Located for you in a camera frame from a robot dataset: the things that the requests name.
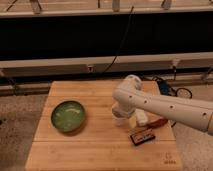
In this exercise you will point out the white ceramic cup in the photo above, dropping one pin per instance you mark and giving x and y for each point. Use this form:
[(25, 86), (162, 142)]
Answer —
[(120, 121)]

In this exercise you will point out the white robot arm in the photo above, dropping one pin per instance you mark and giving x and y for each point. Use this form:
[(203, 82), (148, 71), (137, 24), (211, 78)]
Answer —
[(194, 113)]

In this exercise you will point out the green ceramic bowl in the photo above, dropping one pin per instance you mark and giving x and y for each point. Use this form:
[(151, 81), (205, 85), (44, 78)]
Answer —
[(68, 116)]

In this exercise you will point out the white rectangular block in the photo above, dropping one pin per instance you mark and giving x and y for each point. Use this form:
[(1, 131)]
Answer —
[(141, 117)]

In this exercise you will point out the wooden cutting board table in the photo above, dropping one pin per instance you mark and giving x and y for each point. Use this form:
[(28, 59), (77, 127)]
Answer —
[(100, 145)]

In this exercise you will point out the brown wooden piece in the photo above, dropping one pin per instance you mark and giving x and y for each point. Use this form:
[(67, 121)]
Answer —
[(158, 123)]

